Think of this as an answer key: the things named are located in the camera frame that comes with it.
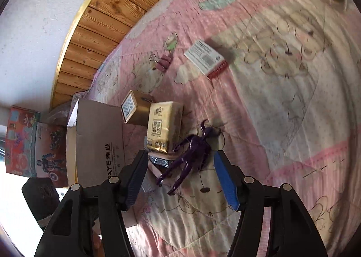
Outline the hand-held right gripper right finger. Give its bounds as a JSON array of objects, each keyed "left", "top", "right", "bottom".
[{"left": 214, "top": 150, "right": 329, "bottom": 257}]

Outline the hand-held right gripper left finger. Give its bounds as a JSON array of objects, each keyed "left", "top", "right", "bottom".
[{"left": 34, "top": 149, "right": 149, "bottom": 257}]

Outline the purple toy figurine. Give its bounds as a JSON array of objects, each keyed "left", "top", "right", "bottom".
[{"left": 156, "top": 120, "right": 221, "bottom": 196}]

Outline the white cardboard box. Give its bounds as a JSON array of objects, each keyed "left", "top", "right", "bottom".
[{"left": 65, "top": 98, "right": 141, "bottom": 229}]

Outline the white and red cigarette box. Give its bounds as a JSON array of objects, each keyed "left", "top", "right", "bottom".
[{"left": 185, "top": 39, "right": 229, "bottom": 79}]

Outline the small black device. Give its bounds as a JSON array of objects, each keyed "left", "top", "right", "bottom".
[{"left": 148, "top": 152, "right": 172, "bottom": 168}]

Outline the pink printed blanket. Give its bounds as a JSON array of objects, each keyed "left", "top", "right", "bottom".
[{"left": 85, "top": 0, "right": 361, "bottom": 257}]

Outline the yellow tissue pack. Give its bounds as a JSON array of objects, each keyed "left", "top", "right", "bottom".
[{"left": 145, "top": 101, "right": 184, "bottom": 153}]

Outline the gold tin box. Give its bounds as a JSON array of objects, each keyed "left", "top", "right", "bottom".
[{"left": 121, "top": 90, "right": 155, "bottom": 125}]

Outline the robot print toy box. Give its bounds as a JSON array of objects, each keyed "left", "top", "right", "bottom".
[{"left": 35, "top": 122, "right": 68, "bottom": 187}]

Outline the black chair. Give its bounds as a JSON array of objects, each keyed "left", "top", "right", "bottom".
[{"left": 22, "top": 177, "right": 61, "bottom": 222}]

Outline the clear plastic bag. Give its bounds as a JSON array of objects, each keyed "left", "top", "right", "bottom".
[{"left": 46, "top": 101, "right": 74, "bottom": 125}]

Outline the colourful toy box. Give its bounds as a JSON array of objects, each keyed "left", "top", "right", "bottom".
[{"left": 6, "top": 106, "right": 41, "bottom": 174}]

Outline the pink binder clip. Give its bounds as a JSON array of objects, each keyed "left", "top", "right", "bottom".
[{"left": 149, "top": 52, "right": 172, "bottom": 72}]

